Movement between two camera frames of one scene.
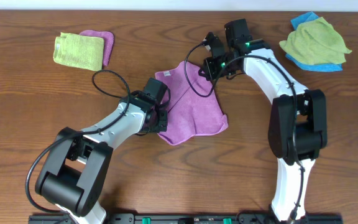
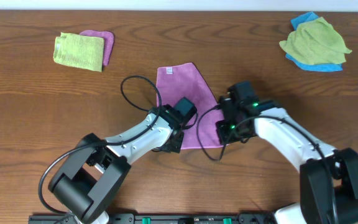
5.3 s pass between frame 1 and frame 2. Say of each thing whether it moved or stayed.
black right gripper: moved
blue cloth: stayed
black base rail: stayed
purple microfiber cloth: moved
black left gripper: moved
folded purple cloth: stayed
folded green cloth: stayed
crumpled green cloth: stayed
